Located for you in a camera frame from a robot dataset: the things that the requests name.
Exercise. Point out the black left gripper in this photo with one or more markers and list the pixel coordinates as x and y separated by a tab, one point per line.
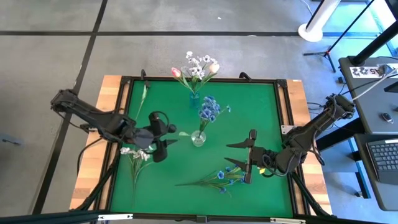
160	154

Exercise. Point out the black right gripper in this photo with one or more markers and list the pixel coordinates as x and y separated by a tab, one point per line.
258	157

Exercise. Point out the light blue flower bunch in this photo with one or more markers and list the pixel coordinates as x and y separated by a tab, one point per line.
228	108
220	175

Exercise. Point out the deep blue flower bunch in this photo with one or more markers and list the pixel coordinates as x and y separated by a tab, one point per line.
207	109

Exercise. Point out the white flower bunch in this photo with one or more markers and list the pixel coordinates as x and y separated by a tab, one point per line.
126	151
196	71

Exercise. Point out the pink tulip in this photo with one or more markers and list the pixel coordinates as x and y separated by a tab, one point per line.
176	72
214	68

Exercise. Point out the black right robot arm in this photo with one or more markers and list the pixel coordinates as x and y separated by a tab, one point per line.
311	130

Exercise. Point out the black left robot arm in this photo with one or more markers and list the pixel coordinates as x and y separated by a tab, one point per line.
93	116

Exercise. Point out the clear glass vase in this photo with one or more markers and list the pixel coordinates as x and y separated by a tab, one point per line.
198	141

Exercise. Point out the silver mounting plate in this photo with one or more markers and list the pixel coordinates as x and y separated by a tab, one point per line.
287	129

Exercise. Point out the green table mat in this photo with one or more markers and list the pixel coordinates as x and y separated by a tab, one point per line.
155	186

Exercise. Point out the black clamp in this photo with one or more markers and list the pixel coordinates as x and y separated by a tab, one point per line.
245	75
143	74

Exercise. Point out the small black floor box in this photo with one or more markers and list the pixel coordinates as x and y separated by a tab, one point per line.
340	80

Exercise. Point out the black tripod stand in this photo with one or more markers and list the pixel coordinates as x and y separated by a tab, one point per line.
326	53

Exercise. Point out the grey desk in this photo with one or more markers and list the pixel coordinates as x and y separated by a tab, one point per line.
388	196
367	105

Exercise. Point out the white pillar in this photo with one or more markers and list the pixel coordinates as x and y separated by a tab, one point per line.
311	32

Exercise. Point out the black keyboard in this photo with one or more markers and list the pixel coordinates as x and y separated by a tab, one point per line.
385	158

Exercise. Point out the white paper label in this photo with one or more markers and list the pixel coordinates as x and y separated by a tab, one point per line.
360	71

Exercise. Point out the black key fob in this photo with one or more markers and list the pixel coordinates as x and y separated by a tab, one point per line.
387	118

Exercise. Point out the grey floor plate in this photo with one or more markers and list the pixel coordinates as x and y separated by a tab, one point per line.
9	140

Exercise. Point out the black desk device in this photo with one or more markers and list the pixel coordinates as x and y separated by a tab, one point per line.
392	87

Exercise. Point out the thick black pole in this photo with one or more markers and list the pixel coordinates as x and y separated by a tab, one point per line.
373	46

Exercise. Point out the silver bracket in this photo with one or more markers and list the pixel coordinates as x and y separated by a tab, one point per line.
115	216
287	221

